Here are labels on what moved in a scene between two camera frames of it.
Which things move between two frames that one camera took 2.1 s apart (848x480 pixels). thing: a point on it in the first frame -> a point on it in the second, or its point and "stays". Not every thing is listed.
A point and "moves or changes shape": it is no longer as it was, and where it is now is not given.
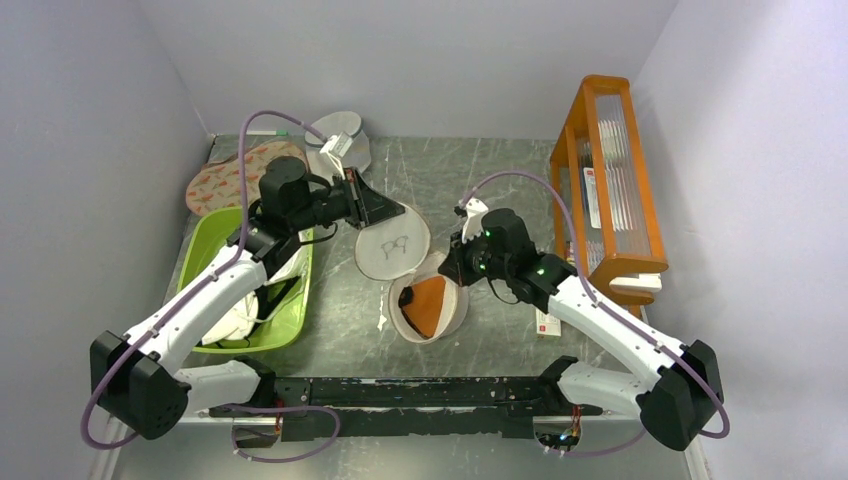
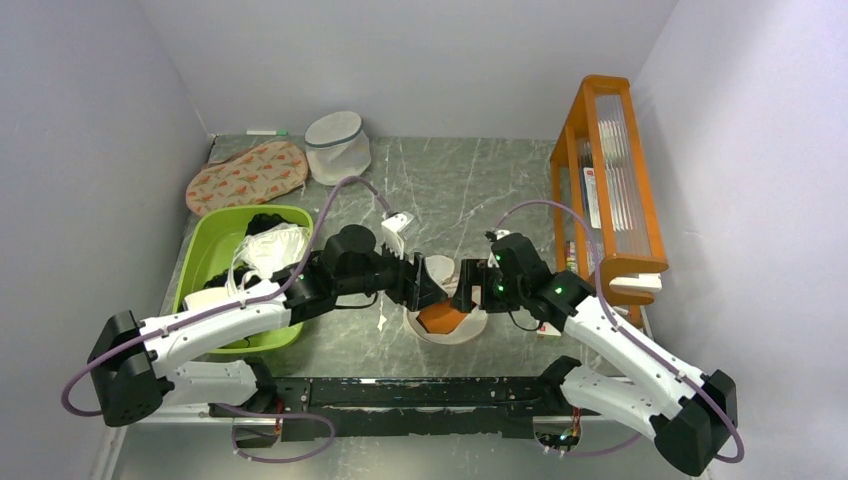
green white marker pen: [268, 132] stays
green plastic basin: [207, 237] stays
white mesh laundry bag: [358, 156] stays
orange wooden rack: [603, 209] stays
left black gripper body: [331, 203] -> [389, 270]
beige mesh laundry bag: [396, 250] moves or changes shape
